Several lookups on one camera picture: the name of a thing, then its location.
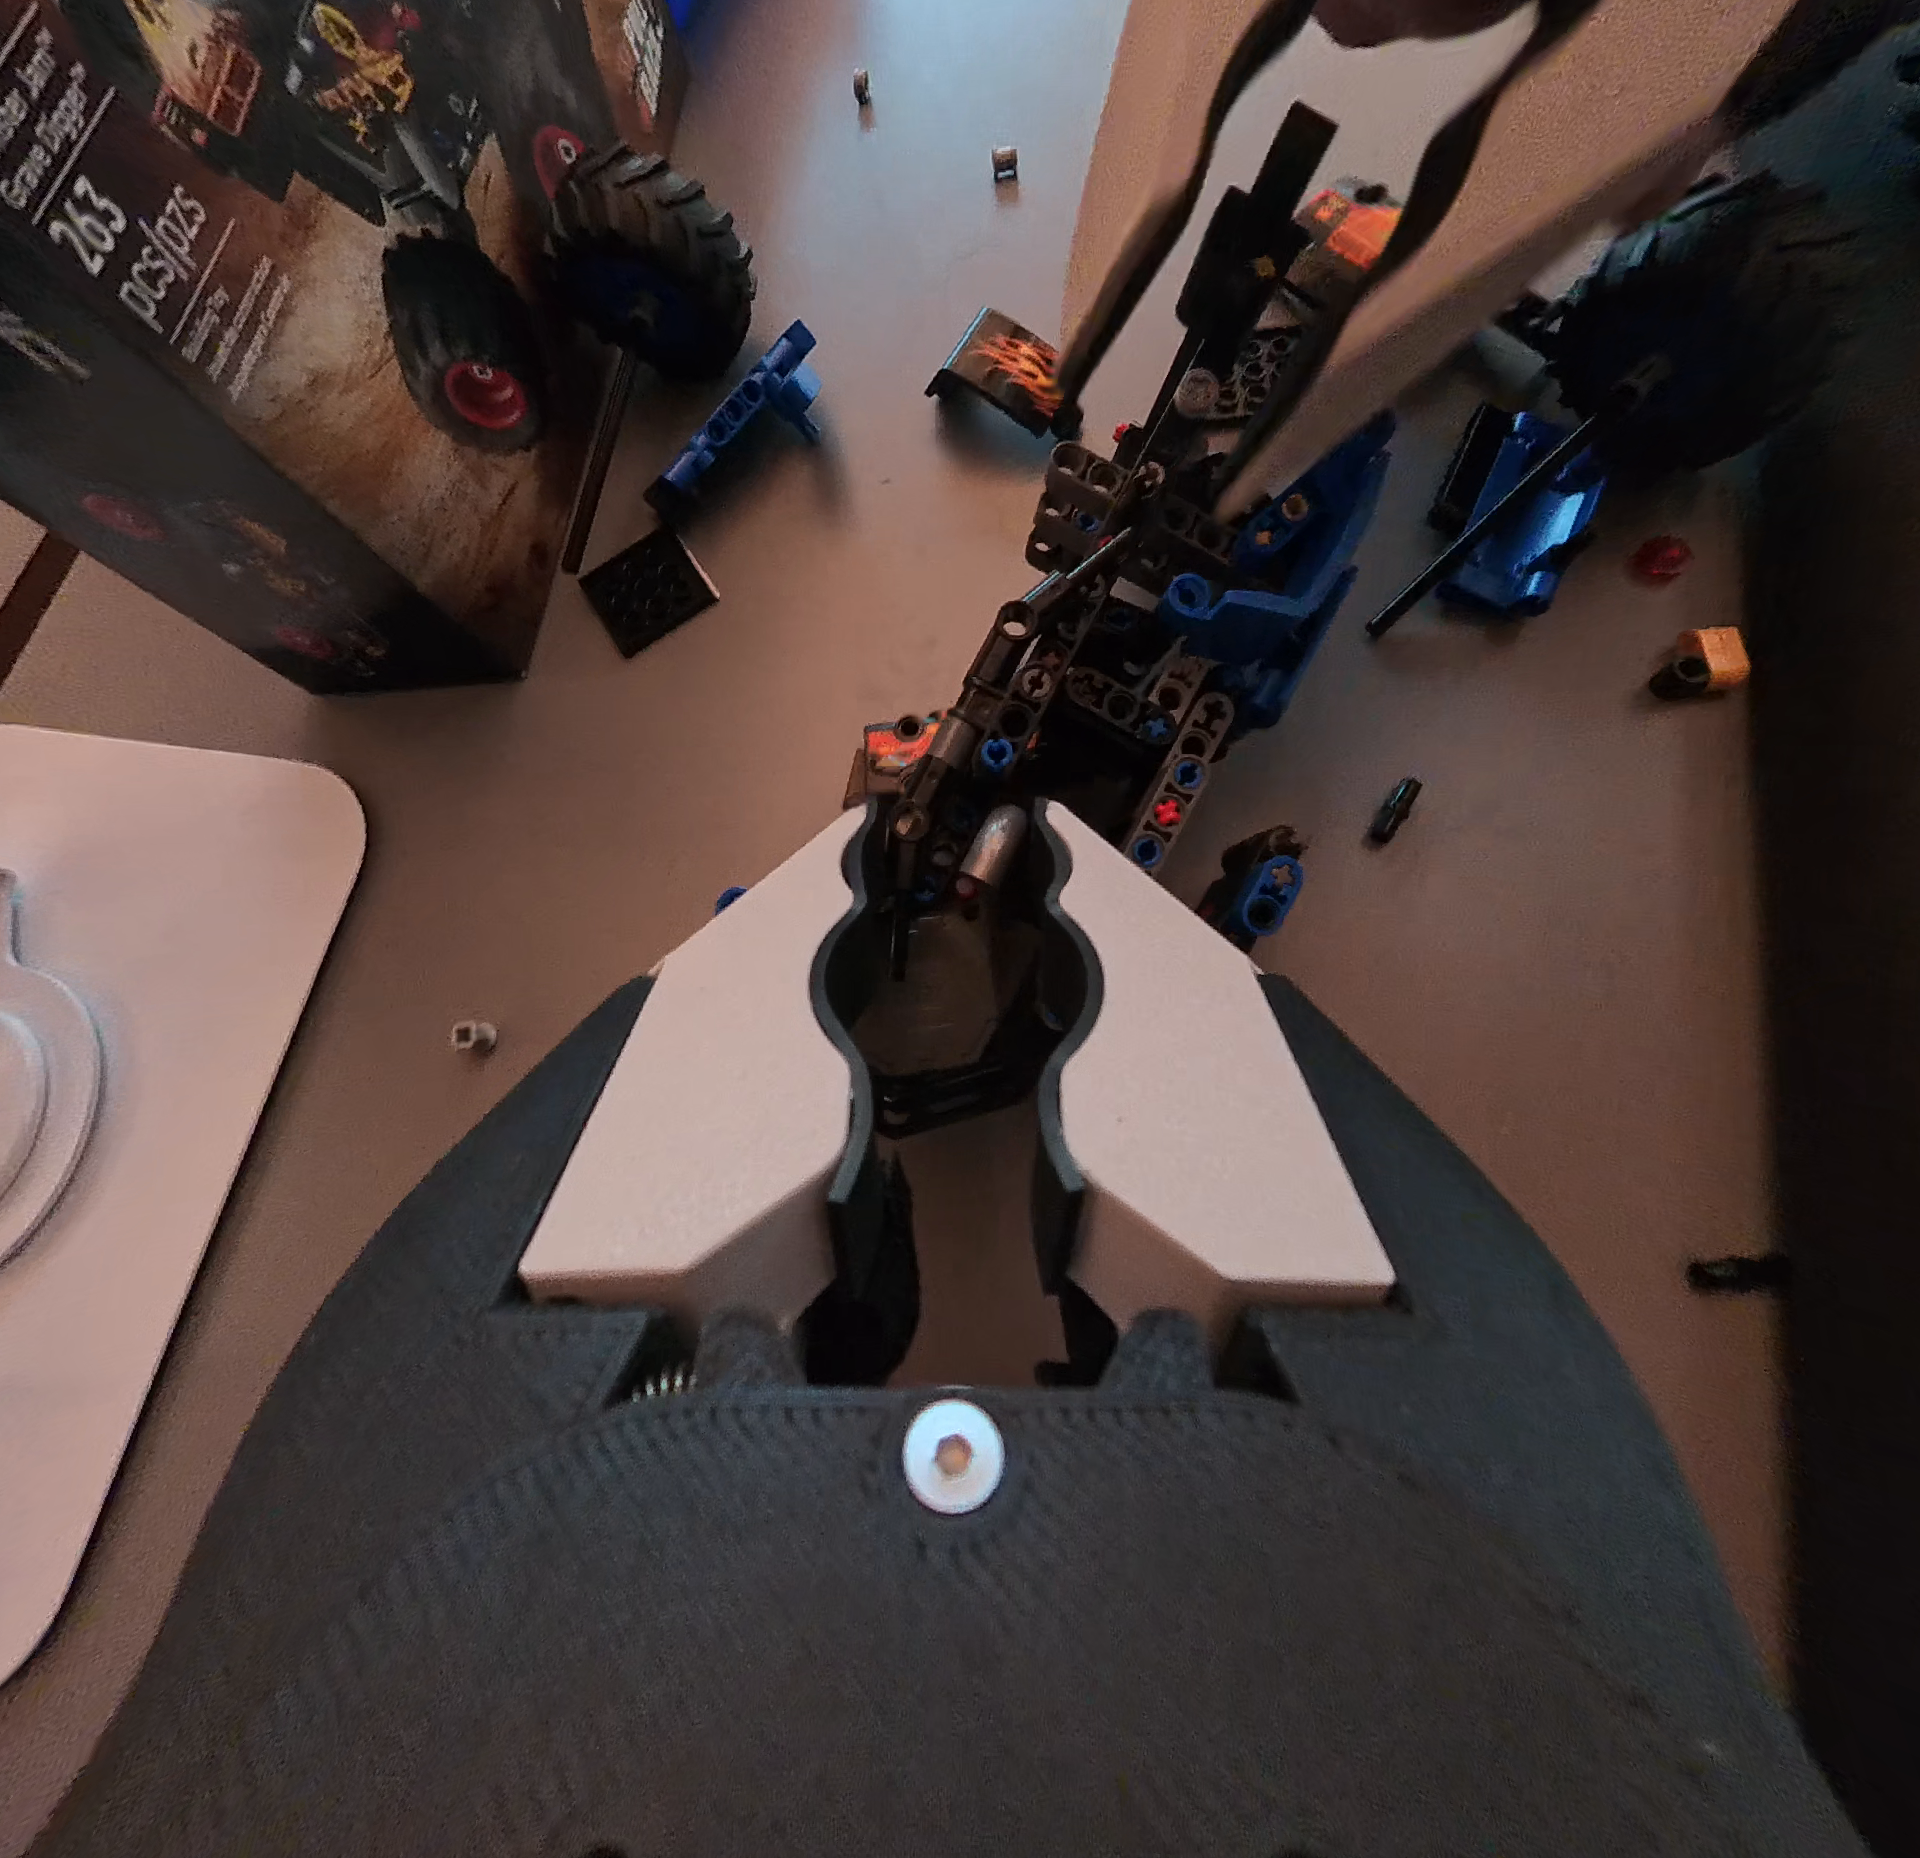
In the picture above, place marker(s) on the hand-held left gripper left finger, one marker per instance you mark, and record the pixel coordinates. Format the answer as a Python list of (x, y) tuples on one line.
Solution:
[(706, 1107)]

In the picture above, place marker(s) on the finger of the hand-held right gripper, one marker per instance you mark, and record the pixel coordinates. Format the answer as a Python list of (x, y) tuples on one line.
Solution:
[(1574, 165), (1154, 121)]

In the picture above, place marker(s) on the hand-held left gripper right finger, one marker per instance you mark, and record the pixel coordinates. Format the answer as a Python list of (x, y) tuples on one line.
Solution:
[(1218, 1123)]

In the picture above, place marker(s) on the toy truck chassis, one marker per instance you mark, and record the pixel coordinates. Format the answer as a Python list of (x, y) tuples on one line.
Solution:
[(1138, 659)]

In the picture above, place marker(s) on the grey desk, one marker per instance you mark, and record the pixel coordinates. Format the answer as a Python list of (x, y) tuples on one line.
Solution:
[(888, 239)]

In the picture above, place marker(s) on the black tyre on axle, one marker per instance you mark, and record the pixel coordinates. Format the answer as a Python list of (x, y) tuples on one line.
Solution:
[(658, 260), (1682, 343)]

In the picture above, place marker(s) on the blue and black connector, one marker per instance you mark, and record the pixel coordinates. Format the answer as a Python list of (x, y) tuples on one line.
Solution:
[(1265, 881)]

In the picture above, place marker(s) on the black curved flame panel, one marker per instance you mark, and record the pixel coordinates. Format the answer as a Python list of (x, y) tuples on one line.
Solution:
[(999, 373)]

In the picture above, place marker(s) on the short black pin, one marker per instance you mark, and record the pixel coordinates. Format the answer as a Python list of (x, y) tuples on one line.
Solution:
[(1394, 809)]

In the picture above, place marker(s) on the blue body panel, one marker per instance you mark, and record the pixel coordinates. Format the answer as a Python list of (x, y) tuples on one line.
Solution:
[(1515, 521)]

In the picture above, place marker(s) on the red round piece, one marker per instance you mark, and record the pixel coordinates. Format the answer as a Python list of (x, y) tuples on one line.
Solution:
[(1662, 557)]

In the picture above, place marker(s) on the blue beam piece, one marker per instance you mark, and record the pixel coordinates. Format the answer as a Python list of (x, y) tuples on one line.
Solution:
[(743, 420)]

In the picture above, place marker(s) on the orange block with black pin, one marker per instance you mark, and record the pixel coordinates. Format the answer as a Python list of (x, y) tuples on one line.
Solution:
[(1711, 662)]

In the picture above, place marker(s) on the black square plate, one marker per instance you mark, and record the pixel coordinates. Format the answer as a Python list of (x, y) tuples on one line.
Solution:
[(649, 595)]

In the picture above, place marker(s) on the white document stand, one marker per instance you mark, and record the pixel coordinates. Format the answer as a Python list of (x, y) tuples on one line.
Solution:
[(178, 989)]

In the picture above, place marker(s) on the long black pin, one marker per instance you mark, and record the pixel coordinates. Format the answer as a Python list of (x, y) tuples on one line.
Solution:
[(1736, 1270)]

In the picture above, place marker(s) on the toy truck set box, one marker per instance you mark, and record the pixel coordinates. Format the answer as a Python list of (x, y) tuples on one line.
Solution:
[(226, 435)]

